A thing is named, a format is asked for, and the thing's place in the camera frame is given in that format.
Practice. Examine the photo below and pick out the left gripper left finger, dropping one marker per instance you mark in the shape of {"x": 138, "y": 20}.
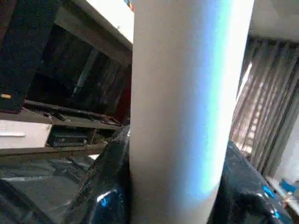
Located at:
{"x": 103, "y": 191}

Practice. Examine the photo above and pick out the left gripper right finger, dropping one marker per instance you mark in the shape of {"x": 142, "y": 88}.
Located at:
{"x": 247, "y": 191}

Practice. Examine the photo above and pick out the white plastic table leg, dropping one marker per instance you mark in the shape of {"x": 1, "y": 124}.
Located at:
{"x": 182, "y": 102}

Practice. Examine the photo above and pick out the grey window curtain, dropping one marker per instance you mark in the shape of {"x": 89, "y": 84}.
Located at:
{"x": 266, "y": 102}

